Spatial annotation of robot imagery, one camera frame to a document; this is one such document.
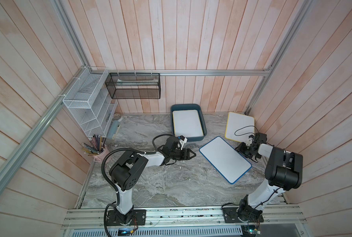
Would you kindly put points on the blue-framed whiteboard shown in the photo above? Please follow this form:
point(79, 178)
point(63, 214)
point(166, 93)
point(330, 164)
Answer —
point(225, 159)

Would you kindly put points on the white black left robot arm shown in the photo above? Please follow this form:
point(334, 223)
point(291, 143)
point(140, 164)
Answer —
point(126, 171)

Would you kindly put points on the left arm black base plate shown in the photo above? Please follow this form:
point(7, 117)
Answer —
point(133, 217)

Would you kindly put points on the aluminium horizontal wall rail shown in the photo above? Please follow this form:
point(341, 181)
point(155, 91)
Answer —
point(215, 72)

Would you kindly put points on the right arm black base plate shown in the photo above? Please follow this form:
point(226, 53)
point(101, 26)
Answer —
point(232, 214)

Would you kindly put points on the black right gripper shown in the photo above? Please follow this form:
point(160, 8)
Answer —
point(241, 145)

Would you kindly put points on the yellow-framed whiteboard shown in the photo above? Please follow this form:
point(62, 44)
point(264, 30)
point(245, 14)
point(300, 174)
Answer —
point(187, 123)
point(239, 127)

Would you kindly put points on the white wire wall shelf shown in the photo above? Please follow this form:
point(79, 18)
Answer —
point(89, 101)

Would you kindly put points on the black mesh wall basket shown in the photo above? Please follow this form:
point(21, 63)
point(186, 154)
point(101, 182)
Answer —
point(133, 85)

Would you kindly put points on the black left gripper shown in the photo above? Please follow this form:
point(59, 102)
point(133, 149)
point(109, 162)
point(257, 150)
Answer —
point(187, 157)

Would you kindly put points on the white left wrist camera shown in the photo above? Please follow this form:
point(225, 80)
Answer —
point(182, 141)

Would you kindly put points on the light blue stapler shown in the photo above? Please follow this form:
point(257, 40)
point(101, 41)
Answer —
point(113, 129)

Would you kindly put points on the teal plastic storage box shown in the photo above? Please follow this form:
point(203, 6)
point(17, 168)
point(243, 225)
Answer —
point(178, 107)

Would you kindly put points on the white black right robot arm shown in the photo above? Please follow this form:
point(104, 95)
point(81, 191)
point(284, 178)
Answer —
point(283, 172)

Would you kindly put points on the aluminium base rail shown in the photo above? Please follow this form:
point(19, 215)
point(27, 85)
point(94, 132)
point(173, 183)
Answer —
point(184, 217)

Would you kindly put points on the pink pencil cup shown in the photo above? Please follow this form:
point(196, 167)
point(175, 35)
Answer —
point(99, 157)

